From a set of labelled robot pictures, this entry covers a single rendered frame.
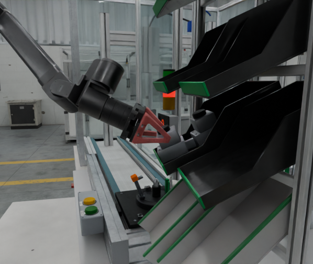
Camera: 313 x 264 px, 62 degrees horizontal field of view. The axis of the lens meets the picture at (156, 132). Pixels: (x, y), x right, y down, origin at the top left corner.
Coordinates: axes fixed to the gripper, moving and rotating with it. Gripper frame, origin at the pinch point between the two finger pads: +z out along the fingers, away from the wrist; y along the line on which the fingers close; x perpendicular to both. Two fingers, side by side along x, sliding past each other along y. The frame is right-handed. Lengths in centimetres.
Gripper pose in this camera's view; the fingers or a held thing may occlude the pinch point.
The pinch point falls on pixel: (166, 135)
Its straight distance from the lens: 58.2
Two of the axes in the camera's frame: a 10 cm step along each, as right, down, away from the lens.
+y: 0.1, -2.6, 9.7
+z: 9.1, 4.1, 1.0
